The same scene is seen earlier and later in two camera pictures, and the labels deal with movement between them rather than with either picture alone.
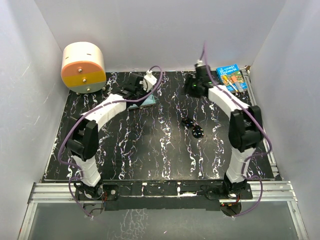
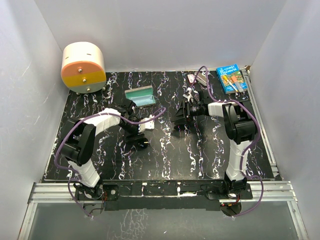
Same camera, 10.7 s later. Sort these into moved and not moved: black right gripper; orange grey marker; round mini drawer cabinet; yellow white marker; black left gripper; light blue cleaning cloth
Moved: black right gripper; black left gripper
Not moved: light blue cleaning cloth; round mini drawer cabinet; yellow white marker; orange grey marker
